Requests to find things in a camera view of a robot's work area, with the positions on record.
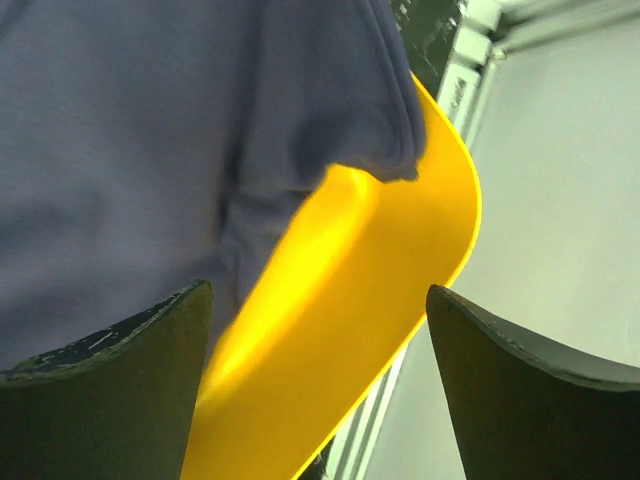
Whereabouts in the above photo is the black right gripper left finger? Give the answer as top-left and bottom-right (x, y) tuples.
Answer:
(1, 280), (214, 479)

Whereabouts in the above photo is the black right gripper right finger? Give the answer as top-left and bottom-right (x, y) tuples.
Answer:
(426, 285), (639, 479)

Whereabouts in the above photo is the orange plastic basket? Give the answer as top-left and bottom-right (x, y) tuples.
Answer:
(182, 88), (482, 480)

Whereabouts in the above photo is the purple garment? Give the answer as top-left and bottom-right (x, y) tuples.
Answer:
(1, 1), (425, 367)

